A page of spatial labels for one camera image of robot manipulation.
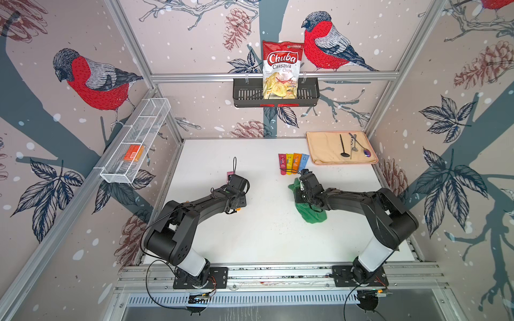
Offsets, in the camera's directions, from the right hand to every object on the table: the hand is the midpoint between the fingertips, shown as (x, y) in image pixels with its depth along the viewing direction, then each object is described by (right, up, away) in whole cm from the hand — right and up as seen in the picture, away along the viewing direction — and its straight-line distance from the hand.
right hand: (295, 193), depth 97 cm
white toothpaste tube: (-26, -3, -17) cm, 31 cm away
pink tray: (+30, +14, +13) cm, 35 cm away
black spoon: (+31, +19, +17) cm, 41 cm away
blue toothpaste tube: (+7, +15, +13) cm, 21 cm away
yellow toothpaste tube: (-2, +14, +10) cm, 18 cm away
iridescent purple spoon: (+45, +20, +17) cm, 52 cm away
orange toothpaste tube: (+3, +15, +10) cm, 18 cm away
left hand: (-26, -1, -3) cm, 26 cm away
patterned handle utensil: (+38, +26, +21) cm, 50 cm away
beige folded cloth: (+28, +24, +21) cm, 43 cm away
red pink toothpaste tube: (-5, +14, +10) cm, 18 cm away
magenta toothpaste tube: (-35, +9, +10) cm, 37 cm away
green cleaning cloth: (+4, -7, -11) cm, 14 cm away
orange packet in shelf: (-63, +20, -26) cm, 71 cm away
